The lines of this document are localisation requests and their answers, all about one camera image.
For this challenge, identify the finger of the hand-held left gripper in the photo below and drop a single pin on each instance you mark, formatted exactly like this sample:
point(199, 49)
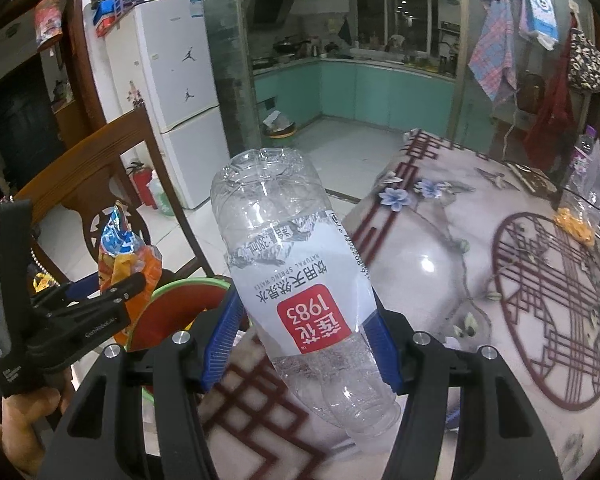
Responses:
point(90, 297)

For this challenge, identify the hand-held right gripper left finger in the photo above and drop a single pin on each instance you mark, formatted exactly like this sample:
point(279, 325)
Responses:
point(225, 342)

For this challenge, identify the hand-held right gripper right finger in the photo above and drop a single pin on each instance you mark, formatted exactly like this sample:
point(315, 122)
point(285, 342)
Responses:
point(382, 355)

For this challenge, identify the orange snack packet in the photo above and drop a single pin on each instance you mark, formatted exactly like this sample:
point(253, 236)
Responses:
point(130, 260)

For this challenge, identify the red bin with green rim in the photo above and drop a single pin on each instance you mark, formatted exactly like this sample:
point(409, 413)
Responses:
point(175, 305)

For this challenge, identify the clear plastic bottle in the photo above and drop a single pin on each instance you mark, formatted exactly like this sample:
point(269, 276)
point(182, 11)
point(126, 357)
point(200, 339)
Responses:
point(290, 270)

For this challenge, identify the kitchen trash can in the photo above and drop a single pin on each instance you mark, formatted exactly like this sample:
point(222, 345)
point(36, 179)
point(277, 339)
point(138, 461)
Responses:
point(280, 127)

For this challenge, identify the person's left hand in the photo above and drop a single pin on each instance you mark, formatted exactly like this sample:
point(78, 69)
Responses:
point(27, 425)

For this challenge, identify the carved wooden chair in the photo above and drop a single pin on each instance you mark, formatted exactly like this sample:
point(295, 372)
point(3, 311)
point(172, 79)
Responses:
point(80, 175)

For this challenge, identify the green plastic bottle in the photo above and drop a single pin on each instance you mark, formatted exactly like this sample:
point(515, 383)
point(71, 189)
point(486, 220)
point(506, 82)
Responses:
point(162, 197)

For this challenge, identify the red fire extinguisher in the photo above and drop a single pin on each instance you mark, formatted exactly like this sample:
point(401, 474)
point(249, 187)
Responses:
point(141, 185)

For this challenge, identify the dark wooden door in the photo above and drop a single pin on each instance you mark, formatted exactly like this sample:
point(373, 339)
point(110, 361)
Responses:
point(20, 125)

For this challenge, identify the white refrigerator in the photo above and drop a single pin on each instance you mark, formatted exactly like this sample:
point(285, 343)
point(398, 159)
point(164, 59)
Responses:
point(175, 90)

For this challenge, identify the clear bag of yellow snacks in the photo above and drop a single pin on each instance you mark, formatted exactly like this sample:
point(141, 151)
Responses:
point(577, 225)

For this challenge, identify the teal kitchen cabinets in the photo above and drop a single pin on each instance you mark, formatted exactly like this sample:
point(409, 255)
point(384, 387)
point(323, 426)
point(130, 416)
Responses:
point(370, 95)

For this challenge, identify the red printed packet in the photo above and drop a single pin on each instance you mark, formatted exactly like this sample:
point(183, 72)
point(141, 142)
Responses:
point(48, 20)

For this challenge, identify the blue box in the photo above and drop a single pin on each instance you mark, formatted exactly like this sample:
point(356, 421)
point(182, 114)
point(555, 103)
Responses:
point(104, 14)

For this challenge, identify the purple label water bottle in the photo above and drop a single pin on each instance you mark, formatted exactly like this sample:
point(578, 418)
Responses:
point(585, 155)

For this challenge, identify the red hanging garment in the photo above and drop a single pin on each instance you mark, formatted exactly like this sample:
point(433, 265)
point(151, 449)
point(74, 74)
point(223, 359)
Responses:
point(550, 120)

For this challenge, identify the purple plastic basket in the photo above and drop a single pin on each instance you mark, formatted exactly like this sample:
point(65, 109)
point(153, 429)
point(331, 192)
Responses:
point(129, 0)

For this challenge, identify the black wok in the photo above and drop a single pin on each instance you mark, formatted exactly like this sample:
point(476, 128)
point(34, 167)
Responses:
point(287, 45)

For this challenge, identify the plaid hanging cloth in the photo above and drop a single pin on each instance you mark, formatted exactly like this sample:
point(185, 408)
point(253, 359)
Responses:
point(492, 45)

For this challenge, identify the black range hood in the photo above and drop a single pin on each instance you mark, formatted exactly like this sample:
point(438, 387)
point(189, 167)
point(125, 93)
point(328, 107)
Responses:
point(275, 2)

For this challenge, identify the kitchen window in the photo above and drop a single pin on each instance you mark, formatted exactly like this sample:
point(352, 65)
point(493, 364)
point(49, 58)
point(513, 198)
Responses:
point(395, 5)

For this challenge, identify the leopard print bag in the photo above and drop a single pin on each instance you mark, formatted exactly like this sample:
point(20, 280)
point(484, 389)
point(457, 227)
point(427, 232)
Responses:
point(587, 62)

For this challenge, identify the white blue plastic bag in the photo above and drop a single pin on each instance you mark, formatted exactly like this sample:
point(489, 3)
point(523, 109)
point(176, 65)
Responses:
point(540, 10)

